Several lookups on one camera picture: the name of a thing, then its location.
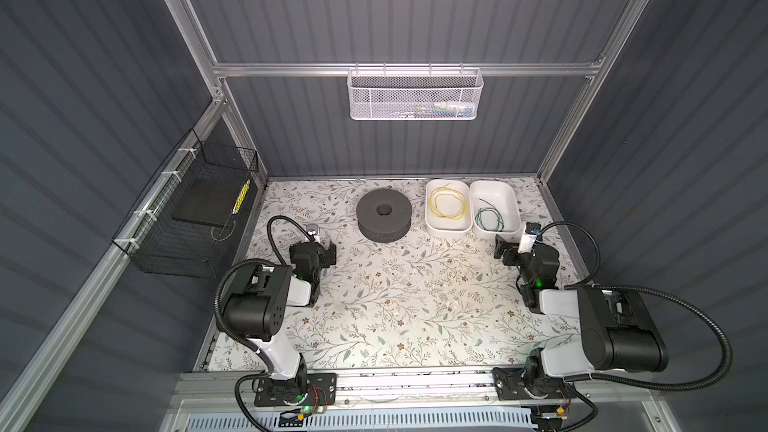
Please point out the black foam pad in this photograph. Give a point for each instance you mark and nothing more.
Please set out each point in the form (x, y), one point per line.
(207, 202)

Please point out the dark grey foam spool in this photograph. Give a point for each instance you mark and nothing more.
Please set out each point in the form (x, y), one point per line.
(384, 215)

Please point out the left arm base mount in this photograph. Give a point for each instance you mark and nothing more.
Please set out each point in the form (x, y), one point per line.
(304, 390)

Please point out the yellow marker pen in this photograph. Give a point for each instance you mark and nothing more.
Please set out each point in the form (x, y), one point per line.
(241, 197)

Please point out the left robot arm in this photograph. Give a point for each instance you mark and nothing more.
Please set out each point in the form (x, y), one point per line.
(252, 298)

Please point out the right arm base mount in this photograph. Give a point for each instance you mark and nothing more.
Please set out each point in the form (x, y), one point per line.
(518, 383)

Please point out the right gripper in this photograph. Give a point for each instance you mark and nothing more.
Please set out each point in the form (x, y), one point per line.
(508, 252)

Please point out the white wire mesh basket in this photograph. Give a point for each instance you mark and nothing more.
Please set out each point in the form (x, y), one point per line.
(376, 92)

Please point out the right white plastic bin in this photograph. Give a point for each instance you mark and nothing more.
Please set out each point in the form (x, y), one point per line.
(494, 211)

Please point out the black wire basket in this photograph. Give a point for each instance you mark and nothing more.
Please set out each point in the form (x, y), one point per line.
(157, 244)

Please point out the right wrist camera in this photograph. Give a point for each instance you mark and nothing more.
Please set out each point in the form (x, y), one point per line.
(529, 237)

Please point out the items in white basket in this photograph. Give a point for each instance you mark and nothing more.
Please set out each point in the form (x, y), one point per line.
(438, 110)

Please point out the white slotted cable duct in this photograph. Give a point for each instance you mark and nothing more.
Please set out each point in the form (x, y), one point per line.
(483, 418)

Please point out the left white plastic bin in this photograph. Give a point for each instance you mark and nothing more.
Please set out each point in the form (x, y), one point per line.
(447, 209)

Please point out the aluminium front rail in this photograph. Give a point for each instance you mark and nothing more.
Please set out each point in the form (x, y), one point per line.
(355, 389)

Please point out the white plastic bin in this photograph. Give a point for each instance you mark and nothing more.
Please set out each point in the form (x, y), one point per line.
(494, 211)
(447, 209)

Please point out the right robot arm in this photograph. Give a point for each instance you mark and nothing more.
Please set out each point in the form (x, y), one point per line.
(616, 329)

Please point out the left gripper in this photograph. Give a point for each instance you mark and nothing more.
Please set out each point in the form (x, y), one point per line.
(324, 253)

